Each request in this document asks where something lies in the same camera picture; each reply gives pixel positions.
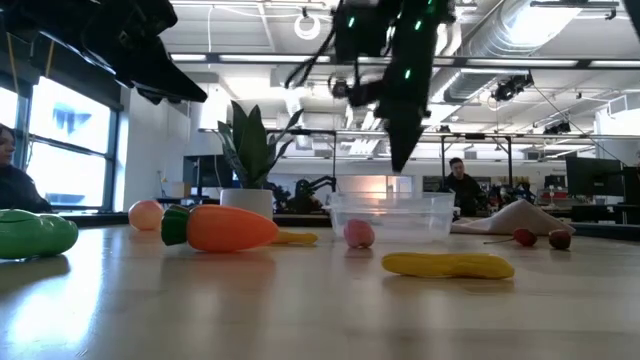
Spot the small yellow toy vegetable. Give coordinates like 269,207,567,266
271,230,319,246

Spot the white cable coil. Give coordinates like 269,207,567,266
293,12,322,41

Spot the large window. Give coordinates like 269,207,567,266
0,74,121,211

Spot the green toy pea pod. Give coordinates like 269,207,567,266
0,208,80,260

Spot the orange toy carrot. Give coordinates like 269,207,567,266
160,203,280,253

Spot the white plant pot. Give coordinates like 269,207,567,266
219,187,275,221

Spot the yellow toy banana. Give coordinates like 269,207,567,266
381,251,516,280

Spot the green succulent plant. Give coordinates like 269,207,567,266
214,99,305,190

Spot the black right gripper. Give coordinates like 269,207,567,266
374,47,441,174

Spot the long ceiling light strip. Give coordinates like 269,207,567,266
169,51,640,70

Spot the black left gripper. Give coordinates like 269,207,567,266
82,0,209,107

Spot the clear plastic tupperware container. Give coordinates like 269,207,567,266
323,191,459,245

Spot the peach toy fruit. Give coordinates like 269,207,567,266
127,199,165,232

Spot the black ceiling-mounted device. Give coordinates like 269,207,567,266
489,72,535,104

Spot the person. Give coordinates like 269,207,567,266
439,156,494,218
0,122,54,215

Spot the black metal gantry frame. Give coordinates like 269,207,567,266
438,132,515,194
264,128,339,194

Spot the pink toy fruit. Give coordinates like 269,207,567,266
342,218,376,250

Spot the black ceiling camera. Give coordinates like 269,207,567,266
329,77,351,100

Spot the beige cloth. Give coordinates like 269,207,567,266
449,198,577,237

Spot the black computer monitor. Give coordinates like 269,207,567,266
565,156,625,198
182,153,236,190

